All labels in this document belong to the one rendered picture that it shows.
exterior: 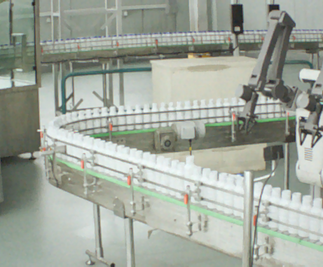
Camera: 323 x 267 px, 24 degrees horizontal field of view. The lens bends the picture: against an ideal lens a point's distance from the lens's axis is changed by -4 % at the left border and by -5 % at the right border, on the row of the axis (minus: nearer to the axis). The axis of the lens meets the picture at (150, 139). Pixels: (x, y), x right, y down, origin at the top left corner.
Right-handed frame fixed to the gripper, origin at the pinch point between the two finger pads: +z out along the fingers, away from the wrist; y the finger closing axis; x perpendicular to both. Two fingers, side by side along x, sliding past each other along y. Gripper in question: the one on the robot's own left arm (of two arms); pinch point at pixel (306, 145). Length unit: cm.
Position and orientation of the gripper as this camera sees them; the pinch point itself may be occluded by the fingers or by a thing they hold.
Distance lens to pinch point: 339.7
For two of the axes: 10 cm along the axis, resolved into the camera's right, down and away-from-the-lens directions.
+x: 6.7, 2.6, 7.0
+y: 6.8, 1.7, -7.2
